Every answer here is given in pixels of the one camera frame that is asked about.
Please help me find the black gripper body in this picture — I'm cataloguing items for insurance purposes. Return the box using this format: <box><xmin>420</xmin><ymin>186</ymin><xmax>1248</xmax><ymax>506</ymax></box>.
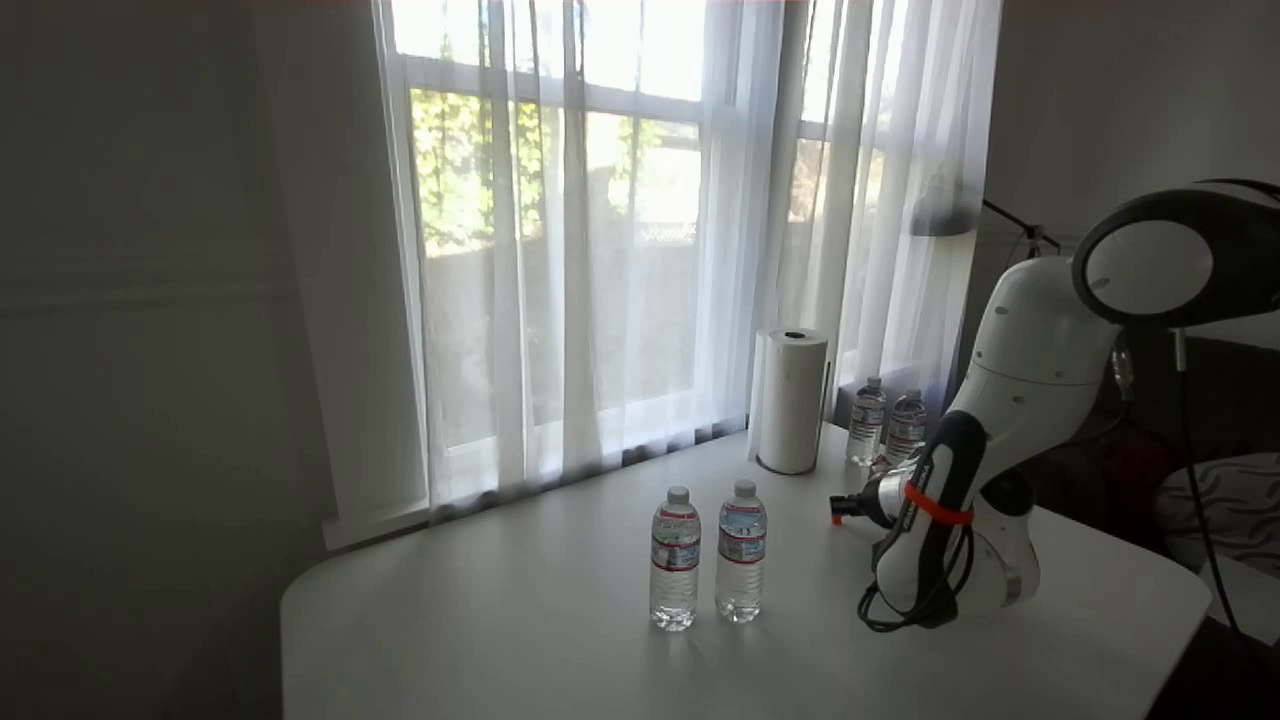
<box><xmin>853</xmin><ymin>478</ymin><xmax>896</xmax><ymax>532</ymax></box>

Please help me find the clear labelled water bottle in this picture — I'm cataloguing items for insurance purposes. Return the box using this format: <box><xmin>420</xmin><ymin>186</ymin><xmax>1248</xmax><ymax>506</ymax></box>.
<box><xmin>649</xmin><ymin>484</ymin><xmax>704</xmax><ymax>641</ymax></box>
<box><xmin>716</xmin><ymin>476</ymin><xmax>773</xmax><ymax>632</ymax></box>

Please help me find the white paper towel roll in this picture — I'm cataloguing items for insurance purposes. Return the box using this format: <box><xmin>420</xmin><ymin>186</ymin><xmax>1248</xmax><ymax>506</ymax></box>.
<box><xmin>747</xmin><ymin>324</ymin><xmax>832</xmax><ymax>478</ymax></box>

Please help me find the sheer white curtain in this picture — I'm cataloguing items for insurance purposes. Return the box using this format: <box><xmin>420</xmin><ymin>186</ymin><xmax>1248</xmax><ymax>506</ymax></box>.
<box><xmin>364</xmin><ymin>0</ymin><xmax>1008</xmax><ymax>515</ymax></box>

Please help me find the white framed window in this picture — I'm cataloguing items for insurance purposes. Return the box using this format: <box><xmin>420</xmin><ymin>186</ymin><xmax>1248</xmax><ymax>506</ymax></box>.
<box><xmin>378</xmin><ymin>0</ymin><xmax>935</xmax><ymax>471</ymax></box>

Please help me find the orange camera mount clip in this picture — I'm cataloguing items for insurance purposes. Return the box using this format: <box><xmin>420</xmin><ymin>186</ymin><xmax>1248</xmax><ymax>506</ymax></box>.
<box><xmin>906</xmin><ymin>484</ymin><xmax>975</xmax><ymax>528</ymax></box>

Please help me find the black camera on boom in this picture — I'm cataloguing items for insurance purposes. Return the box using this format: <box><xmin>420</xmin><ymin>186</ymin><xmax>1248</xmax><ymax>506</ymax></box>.
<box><xmin>910</xmin><ymin>196</ymin><xmax>1074</xmax><ymax>260</ymax></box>

